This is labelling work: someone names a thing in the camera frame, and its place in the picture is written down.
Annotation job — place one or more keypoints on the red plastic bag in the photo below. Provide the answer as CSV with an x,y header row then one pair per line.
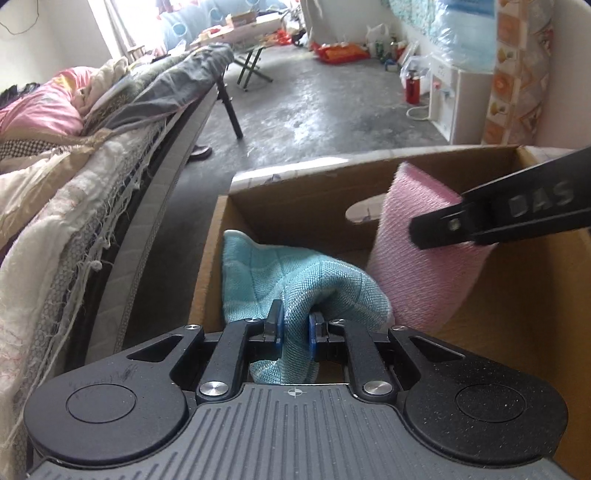
x,y
341,51

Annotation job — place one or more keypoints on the teal patterned wall cloth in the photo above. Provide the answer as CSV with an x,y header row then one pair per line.
x,y
415,14

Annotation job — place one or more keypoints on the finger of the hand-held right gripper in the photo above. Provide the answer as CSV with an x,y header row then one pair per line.
x,y
508,207

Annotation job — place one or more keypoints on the blue water jug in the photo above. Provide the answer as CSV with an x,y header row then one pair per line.
x,y
466,32

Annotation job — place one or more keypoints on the red bottle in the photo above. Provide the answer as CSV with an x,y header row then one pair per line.
x,y
412,87

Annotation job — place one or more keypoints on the cardboard box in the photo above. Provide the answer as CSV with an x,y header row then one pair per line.
x,y
531,323

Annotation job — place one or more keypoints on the pink knitted cloth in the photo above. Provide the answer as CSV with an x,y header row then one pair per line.
x,y
415,277

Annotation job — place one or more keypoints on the pink quilt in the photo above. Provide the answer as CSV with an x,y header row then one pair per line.
x,y
41,106

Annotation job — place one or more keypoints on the grey blanket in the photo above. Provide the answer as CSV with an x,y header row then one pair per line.
x,y
175,83

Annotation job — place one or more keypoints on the dark green folding stool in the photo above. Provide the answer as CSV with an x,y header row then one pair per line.
x,y
251,69

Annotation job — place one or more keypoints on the blue circle patterned cloth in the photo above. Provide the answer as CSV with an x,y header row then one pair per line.
x,y
194,23

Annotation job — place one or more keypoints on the white folding table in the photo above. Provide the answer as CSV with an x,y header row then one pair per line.
x,y
240,32

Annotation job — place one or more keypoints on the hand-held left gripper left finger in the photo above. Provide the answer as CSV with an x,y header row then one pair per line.
x,y
277,330

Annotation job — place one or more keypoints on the teal checked cloth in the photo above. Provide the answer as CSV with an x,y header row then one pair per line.
x,y
286,277

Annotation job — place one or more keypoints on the grey curtain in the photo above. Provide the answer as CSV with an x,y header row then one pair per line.
x,y
315,21

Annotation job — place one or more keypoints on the white water dispenser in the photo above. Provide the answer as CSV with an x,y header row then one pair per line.
x,y
461,101

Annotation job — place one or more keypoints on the floral patterned board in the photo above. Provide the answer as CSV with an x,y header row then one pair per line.
x,y
517,69

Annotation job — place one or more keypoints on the white plastic bag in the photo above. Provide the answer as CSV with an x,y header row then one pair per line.
x,y
379,34

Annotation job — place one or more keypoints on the brown slipper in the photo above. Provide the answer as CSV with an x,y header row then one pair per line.
x,y
201,151

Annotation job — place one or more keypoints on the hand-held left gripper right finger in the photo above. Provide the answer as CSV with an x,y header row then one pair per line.
x,y
314,336

